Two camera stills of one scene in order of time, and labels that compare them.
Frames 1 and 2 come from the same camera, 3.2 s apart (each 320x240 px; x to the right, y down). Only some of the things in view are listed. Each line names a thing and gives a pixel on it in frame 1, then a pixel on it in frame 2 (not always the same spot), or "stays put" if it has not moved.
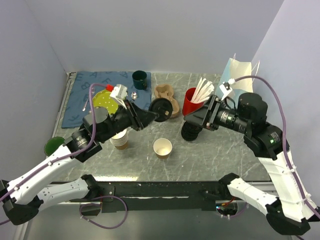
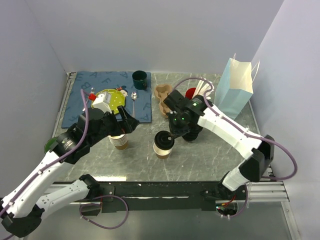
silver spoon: [133, 95] stays put
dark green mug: [140, 79] stays put
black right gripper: [198, 117] → [176, 133]
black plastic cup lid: [163, 107] → [163, 140]
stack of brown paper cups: [120, 140] stays put
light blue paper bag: [235, 69] stays put
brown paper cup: [162, 147] stays put
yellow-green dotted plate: [102, 98] → [117, 99]
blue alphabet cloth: [78, 106] stays put
